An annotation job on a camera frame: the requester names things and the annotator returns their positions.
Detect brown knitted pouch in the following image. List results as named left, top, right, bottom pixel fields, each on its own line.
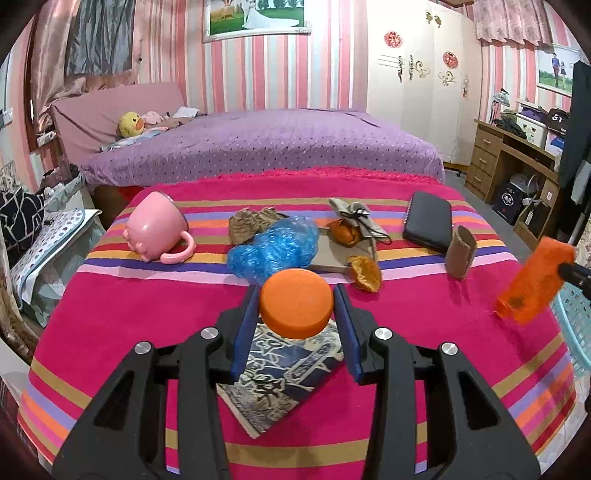
left=228, top=208, right=289, bottom=245

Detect desk lamp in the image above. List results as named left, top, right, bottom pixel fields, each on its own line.
left=490, top=90, right=511, bottom=123

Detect black hanging garment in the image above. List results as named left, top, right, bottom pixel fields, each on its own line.
left=558, top=60, right=591, bottom=188

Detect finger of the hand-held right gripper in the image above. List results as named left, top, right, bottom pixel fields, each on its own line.
left=556, top=261, right=591, bottom=289

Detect black notebook case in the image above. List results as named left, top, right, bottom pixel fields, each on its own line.
left=403, top=191, right=453, bottom=254

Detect purple dotted bedspread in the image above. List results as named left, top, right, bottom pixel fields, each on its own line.
left=79, top=108, right=446, bottom=188

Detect black box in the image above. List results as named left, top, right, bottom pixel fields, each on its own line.
left=492, top=181, right=532, bottom=217

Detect framed wall poster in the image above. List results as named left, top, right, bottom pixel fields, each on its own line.
left=203, top=0, right=314, bottom=43

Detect orange round lid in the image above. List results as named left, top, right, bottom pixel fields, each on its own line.
left=259, top=270, right=334, bottom=340

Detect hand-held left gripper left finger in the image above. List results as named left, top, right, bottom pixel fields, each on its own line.
left=51, top=286, right=260, bottom=480

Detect pink curtain valance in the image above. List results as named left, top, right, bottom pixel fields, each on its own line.
left=473, top=0, right=561, bottom=47

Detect white fan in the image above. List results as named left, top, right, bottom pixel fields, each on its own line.
left=508, top=173, right=541, bottom=195

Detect pink satin curtain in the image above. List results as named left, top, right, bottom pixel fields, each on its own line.
left=30, top=0, right=86, bottom=134

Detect grey drawstring pouch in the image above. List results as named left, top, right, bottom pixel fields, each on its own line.
left=329, top=198, right=392, bottom=245

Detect black white patterned cushion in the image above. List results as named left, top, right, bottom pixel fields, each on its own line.
left=0, top=189, right=46, bottom=252

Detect blue patterned book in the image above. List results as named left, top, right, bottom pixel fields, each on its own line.
left=216, top=318, right=345, bottom=439

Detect brown phone case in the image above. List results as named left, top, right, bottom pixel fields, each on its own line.
left=445, top=225, right=477, bottom=280

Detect orange fuzzy sponge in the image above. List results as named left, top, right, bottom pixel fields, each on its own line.
left=495, top=237, right=577, bottom=326

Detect brown cardboard piece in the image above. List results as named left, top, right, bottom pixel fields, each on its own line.
left=307, top=226, right=377, bottom=274

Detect pink striped blanket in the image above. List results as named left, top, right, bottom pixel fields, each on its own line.
left=18, top=167, right=578, bottom=480

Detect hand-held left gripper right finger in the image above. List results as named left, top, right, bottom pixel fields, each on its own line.
left=333, top=284, right=542, bottom=480

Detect yellow duck plush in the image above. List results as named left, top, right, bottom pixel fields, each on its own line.
left=119, top=112, right=147, bottom=138

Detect white dotted cloth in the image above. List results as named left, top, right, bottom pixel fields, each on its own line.
left=11, top=209, right=102, bottom=296

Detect white wardrobe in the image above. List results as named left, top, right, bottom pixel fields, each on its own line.
left=367, top=0, right=483, bottom=168

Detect pink mug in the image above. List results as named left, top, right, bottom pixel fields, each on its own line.
left=123, top=191, right=195, bottom=265

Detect pink covered headboard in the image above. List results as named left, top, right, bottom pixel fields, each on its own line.
left=50, top=82, right=188, bottom=162

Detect grey hanging cloth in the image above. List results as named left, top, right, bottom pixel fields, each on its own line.
left=65, top=0, right=136, bottom=77

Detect white storage box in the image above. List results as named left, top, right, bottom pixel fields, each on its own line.
left=515, top=113, right=548, bottom=141

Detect small wall poster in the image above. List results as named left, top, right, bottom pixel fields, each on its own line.
left=536, top=44, right=580, bottom=97

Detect wooden desk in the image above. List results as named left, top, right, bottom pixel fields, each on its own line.
left=464, top=119, right=573, bottom=238

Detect light blue cloth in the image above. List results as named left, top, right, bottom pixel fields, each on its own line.
left=102, top=129, right=162, bottom=151

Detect blue plastic bag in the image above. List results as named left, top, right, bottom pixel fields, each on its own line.
left=227, top=216, right=319, bottom=284

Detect light blue plastic basket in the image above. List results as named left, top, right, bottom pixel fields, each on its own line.
left=551, top=281, right=591, bottom=411

